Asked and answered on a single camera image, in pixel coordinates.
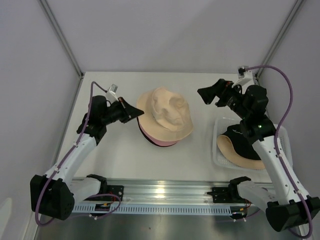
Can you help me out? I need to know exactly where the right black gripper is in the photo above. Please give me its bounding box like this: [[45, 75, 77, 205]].
[[197, 79, 250, 120]]

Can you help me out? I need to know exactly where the right aluminium frame post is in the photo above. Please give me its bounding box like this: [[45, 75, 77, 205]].
[[260, 0, 307, 65]]

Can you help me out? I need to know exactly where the black and beige hat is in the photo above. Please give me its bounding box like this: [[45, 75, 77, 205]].
[[216, 124, 265, 170]]

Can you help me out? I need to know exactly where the left aluminium frame post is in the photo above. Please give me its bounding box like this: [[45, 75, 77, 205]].
[[37, 0, 84, 79]]

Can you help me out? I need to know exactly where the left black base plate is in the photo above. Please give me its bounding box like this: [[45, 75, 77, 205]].
[[106, 185, 125, 200]]

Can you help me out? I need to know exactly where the beige bucket hat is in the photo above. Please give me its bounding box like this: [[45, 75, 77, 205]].
[[136, 87, 194, 142]]

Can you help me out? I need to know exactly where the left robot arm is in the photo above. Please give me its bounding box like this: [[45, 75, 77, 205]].
[[30, 95, 144, 220]]

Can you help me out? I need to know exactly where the white slotted cable duct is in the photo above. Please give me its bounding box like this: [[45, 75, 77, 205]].
[[72, 203, 247, 216]]

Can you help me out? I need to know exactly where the white plastic basket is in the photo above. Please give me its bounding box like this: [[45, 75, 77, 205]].
[[212, 117, 293, 173]]

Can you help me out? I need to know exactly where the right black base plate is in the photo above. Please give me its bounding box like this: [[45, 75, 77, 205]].
[[206, 187, 237, 204]]

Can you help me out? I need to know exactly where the black smiley bucket hat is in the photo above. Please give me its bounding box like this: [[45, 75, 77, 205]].
[[136, 118, 176, 148]]

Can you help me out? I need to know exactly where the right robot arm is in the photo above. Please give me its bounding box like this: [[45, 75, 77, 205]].
[[197, 78, 320, 232]]

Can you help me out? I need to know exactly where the aluminium frame post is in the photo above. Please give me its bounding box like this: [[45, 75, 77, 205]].
[[260, 0, 307, 65], [37, 0, 84, 79]]

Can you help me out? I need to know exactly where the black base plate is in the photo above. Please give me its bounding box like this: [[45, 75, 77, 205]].
[[106, 185, 125, 200], [206, 187, 237, 204]]

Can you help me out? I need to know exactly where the aluminium mounting rail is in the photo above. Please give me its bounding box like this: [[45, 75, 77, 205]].
[[32, 176, 307, 207]]

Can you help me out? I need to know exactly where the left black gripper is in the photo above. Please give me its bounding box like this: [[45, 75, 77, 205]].
[[101, 97, 144, 126]]

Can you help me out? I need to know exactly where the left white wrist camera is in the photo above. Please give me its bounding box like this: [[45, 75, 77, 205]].
[[105, 84, 118, 104]]

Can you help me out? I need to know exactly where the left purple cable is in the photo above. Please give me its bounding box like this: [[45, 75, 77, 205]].
[[34, 81, 111, 227]]

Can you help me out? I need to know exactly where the pink bucket hat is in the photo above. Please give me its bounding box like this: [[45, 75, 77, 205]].
[[137, 123, 180, 147]]

